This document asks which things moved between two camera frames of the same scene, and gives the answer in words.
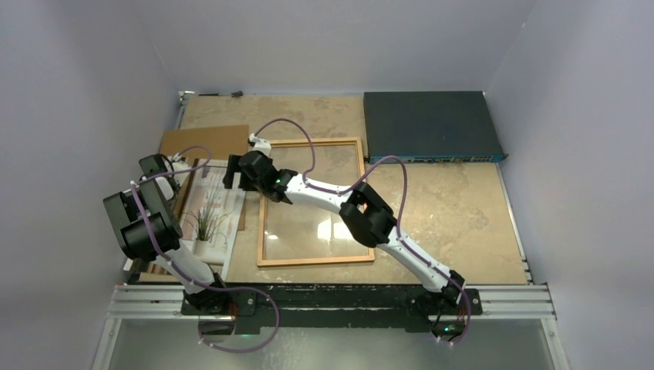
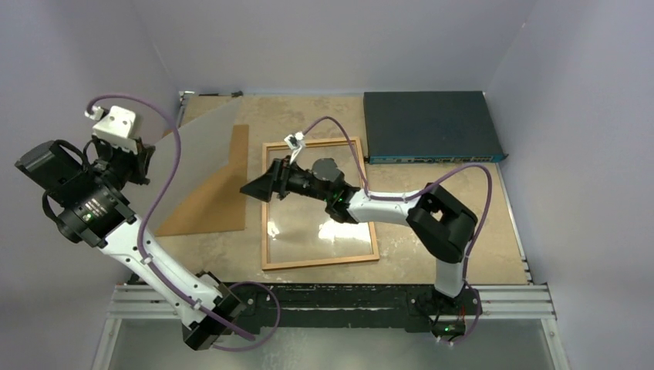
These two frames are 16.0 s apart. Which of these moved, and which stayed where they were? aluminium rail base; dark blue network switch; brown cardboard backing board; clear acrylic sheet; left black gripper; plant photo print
Moved: plant photo print; left black gripper; brown cardboard backing board
Stayed: clear acrylic sheet; dark blue network switch; aluminium rail base
